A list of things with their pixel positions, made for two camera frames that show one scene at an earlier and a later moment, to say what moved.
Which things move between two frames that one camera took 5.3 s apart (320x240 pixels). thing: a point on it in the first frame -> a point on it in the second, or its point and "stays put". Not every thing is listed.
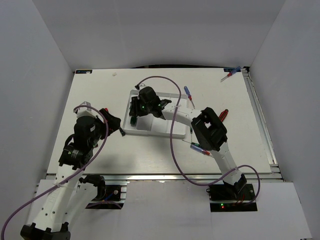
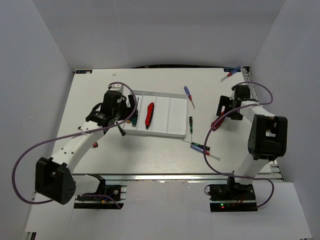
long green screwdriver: x=133 y=121 stays put
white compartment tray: x=151 y=125 stays put
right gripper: x=135 y=110 -> x=224 y=101
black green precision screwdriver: x=122 y=132 stays put
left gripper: x=113 y=122 -> x=128 y=111
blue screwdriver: x=189 y=94 stays put
